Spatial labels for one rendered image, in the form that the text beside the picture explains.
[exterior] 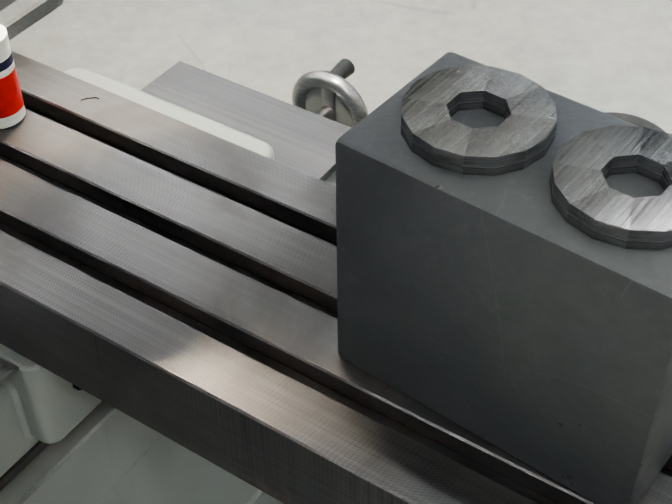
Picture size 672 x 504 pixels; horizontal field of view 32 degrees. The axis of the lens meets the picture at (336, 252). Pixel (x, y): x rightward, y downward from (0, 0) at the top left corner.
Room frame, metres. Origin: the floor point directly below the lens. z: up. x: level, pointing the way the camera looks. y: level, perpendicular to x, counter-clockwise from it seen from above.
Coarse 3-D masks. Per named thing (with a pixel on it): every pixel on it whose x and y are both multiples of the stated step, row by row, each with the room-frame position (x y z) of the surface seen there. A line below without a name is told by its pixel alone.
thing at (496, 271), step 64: (448, 64) 0.61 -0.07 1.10; (384, 128) 0.54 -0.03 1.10; (448, 128) 0.52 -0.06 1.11; (512, 128) 0.52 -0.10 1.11; (576, 128) 0.54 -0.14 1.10; (640, 128) 0.52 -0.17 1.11; (384, 192) 0.51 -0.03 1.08; (448, 192) 0.48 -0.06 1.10; (512, 192) 0.48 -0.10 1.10; (576, 192) 0.47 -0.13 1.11; (640, 192) 0.48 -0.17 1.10; (384, 256) 0.51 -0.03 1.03; (448, 256) 0.48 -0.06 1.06; (512, 256) 0.45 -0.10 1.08; (576, 256) 0.43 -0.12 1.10; (640, 256) 0.43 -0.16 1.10; (384, 320) 0.51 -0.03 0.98; (448, 320) 0.48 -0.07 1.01; (512, 320) 0.45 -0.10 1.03; (576, 320) 0.43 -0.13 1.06; (640, 320) 0.41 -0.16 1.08; (448, 384) 0.48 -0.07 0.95; (512, 384) 0.45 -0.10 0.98; (576, 384) 0.42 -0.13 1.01; (640, 384) 0.40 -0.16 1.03; (512, 448) 0.44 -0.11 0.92; (576, 448) 0.42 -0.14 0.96; (640, 448) 0.40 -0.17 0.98
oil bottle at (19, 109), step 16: (0, 32) 0.81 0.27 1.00; (0, 48) 0.80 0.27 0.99; (0, 64) 0.80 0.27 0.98; (0, 80) 0.80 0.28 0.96; (16, 80) 0.81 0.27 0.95; (0, 96) 0.80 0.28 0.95; (16, 96) 0.81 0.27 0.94; (0, 112) 0.80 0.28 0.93; (16, 112) 0.80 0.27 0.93; (0, 128) 0.80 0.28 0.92
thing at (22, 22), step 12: (0, 0) 0.95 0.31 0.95; (12, 0) 0.97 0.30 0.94; (24, 0) 0.97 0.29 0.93; (36, 0) 0.98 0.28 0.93; (48, 0) 0.98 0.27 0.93; (60, 0) 1.00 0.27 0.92; (0, 12) 0.95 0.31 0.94; (12, 12) 0.96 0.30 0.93; (24, 12) 0.96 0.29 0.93; (36, 12) 0.97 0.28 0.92; (48, 12) 0.98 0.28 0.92; (12, 24) 0.94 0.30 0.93; (24, 24) 0.95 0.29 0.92; (12, 36) 0.94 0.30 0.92
